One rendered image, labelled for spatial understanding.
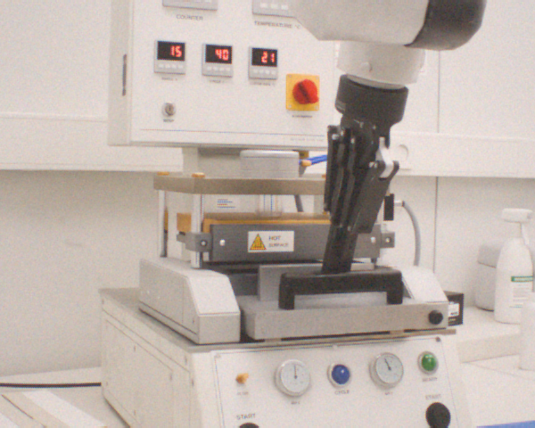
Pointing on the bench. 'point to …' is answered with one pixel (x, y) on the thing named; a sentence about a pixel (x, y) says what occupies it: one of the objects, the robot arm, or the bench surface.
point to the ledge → (489, 336)
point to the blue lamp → (341, 374)
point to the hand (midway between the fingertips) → (339, 253)
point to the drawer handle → (340, 284)
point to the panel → (330, 415)
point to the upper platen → (267, 209)
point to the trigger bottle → (514, 268)
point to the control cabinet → (218, 86)
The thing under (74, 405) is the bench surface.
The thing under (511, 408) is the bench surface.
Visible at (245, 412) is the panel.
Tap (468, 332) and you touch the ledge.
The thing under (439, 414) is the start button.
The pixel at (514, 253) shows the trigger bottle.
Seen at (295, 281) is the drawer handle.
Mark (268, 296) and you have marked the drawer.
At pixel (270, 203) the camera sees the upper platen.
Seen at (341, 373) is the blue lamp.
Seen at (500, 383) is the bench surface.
